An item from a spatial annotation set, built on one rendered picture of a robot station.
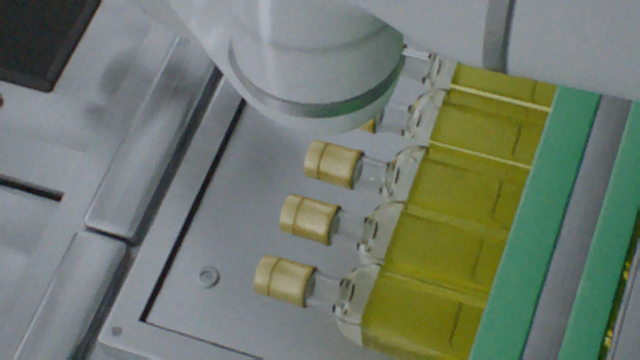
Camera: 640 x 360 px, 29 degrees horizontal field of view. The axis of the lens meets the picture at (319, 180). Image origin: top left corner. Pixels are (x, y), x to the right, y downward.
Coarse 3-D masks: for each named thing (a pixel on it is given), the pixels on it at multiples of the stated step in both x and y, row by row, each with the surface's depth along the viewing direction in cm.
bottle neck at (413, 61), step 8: (408, 48) 110; (408, 56) 110; (416, 56) 110; (424, 56) 110; (408, 64) 110; (416, 64) 109; (424, 64) 109; (400, 72) 110; (408, 72) 110; (416, 72) 110; (408, 80) 111; (416, 80) 110
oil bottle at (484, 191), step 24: (384, 168) 104; (408, 168) 103; (432, 168) 102; (456, 168) 102; (480, 168) 102; (504, 168) 102; (384, 192) 103; (408, 192) 101; (432, 192) 101; (456, 192) 101; (480, 192) 101; (504, 192) 100; (480, 216) 100; (504, 216) 99
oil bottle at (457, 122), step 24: (432, 96) 106; (456, 96) 105; (408, 120) 106; (432, 120) 104; (456, 120) 104; (480, 120) 104; (504, 120) 104; (528, 120) 104; (408, 144) 106; (432, 144) 104; (456, 144) 103; (480, 144) 103; (504, 144) 103; (528, 144) 102; (528, 168) 102
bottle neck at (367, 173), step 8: (360, 160) 105; (368, 160) 105; (376, 160) 105; (360, 168) 105; (368, 168) 104; (376, 168) 104; (352, 176) 105; (360, 176) 105; (368, 176) 104; (376, 176) 104; (352, 184) 105; (360, 184) 105; (368, 184) 105; (376, 184) 104; (376, 192) 105
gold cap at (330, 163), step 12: (312, 144) 106; (324, 144) 106; (312, 156) 105; (324, 156) 105; (336, 156) 105; (348, 156) 105; (312, 168) 106; (324, 168) 105; (336, 168) 105; (348, 168) 104; (324, 180) 106; (336, 180) 105; (348, 180) 105
